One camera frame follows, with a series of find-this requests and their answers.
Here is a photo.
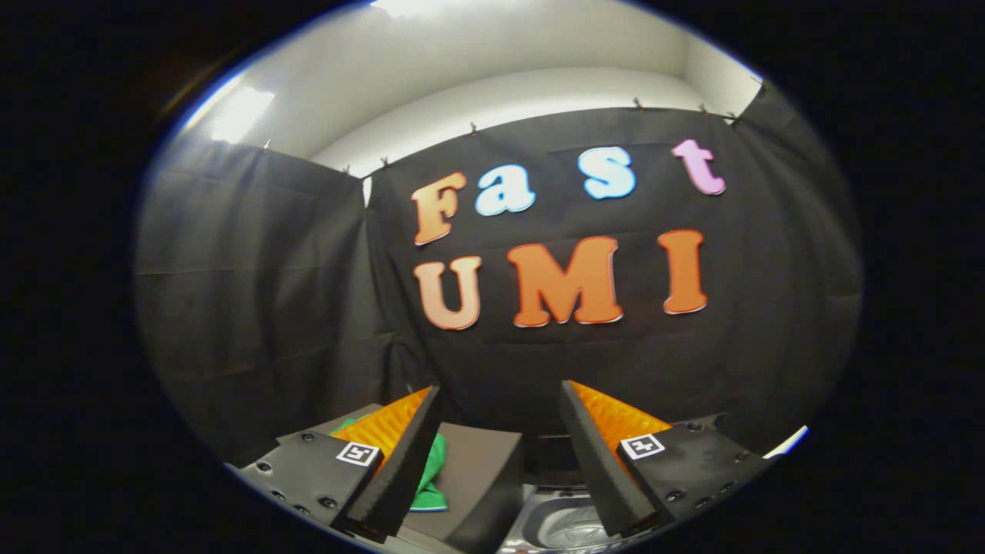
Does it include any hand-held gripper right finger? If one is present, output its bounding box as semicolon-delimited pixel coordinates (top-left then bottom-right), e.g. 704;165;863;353
559;380;773;539

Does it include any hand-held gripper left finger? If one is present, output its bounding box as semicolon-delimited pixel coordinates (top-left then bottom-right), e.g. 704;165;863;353
239;386;445;542

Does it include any green polo shirt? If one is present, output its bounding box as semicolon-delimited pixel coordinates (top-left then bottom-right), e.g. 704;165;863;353
331;416;450;513

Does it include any transparent washing machine lid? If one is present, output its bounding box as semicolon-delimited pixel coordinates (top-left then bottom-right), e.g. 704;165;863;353
537;435;580;487

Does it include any dark grey washing machine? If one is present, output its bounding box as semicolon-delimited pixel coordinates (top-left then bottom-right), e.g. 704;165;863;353
499;435;618;553

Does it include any grey box stand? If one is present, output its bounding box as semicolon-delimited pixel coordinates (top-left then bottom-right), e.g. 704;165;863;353
275;403;526;553

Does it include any black backdrop cloth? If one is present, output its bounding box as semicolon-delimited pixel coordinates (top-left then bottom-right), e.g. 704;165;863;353
135;77;863;464

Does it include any row of backdrop clips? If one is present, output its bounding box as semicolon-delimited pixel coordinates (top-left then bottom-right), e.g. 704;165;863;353
262;77;770;178

